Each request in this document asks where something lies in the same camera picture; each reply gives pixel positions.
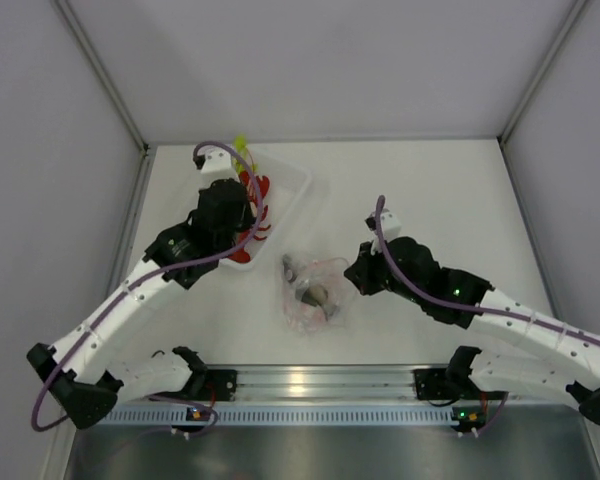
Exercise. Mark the aluminium rail base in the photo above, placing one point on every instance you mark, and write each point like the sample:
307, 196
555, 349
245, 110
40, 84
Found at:
320, 382

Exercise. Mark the translucent white plastic basket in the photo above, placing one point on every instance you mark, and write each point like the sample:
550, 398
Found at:
289, 183

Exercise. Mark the white slotted cable duct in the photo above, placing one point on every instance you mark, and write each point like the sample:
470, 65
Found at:
178, 415

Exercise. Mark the clear zip top bag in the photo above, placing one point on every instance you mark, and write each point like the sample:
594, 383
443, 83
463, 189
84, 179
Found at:
307, 320

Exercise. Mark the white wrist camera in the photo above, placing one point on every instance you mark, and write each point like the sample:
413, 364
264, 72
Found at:
213, 165
390, 226

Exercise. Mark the aluminium frame post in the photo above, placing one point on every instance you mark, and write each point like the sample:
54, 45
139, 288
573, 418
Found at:
85, 45
576, 11

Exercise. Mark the left aluminium frame post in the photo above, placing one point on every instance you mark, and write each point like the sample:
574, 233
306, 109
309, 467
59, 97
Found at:
85, 45

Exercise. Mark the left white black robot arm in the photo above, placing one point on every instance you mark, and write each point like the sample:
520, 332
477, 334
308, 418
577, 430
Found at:
82, 381

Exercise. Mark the right aluminium frame post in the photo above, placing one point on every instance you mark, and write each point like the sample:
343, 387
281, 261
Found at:
576, 11

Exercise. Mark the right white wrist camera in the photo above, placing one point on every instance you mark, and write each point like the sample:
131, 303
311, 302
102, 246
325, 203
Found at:
390, 226

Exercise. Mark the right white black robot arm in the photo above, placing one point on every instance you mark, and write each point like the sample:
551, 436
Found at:
562, 362

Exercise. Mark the fake green leek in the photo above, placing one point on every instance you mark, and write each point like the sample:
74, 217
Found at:
240, 145

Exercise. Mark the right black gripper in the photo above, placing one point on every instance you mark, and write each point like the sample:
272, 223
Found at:
361, 272

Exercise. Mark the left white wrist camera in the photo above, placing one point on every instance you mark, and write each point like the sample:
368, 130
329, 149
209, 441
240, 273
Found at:
213, 165

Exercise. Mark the fake grey fish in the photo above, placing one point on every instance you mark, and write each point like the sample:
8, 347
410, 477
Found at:
308, 282

